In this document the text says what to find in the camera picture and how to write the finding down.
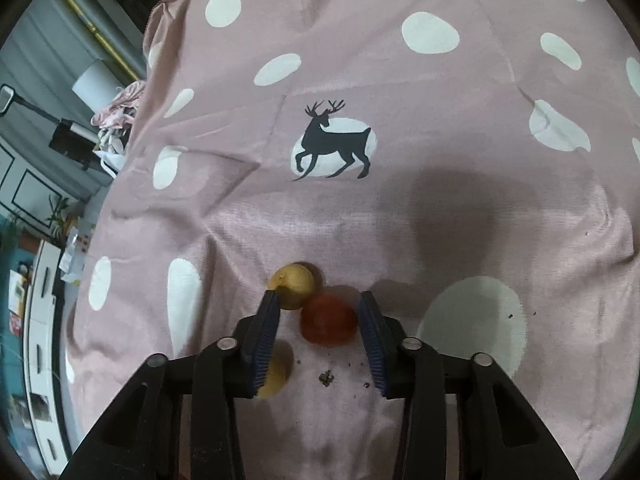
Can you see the white plastic bag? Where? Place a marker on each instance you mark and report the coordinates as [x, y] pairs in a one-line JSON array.
[[112, 155]]

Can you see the red cherry tomato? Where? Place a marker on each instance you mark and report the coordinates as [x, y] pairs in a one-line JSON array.
[[327, 322]]

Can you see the dark crumbs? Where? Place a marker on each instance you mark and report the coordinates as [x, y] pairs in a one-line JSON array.
[[326, 378]]

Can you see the pink polka dot blanket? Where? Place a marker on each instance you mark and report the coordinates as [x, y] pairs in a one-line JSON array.
[[450, 160]]

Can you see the tan round fruit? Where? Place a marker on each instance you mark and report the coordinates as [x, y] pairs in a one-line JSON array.
[[280, 370], [295, 285]]

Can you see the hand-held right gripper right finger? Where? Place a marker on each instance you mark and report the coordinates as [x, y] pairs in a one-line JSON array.
[[375, 345]]

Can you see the pink crumpled cloth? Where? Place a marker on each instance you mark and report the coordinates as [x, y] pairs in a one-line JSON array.
[[117, 107]]

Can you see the black stick vacuum cleaner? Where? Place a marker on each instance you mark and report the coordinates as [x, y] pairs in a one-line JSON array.
[[70, 140]]

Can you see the white cabinet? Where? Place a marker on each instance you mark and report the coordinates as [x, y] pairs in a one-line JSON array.
[[40, 360]]

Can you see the green potted plant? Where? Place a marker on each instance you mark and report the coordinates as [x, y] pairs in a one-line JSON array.
[[60, 212]]

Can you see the white cylinder roll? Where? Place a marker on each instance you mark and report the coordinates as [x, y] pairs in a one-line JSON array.
[[92, 82]]

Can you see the yellow pipe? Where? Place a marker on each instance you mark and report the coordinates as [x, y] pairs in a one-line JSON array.
[[95, 30]]

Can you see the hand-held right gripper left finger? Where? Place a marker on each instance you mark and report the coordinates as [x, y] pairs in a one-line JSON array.
[[265, 340]]

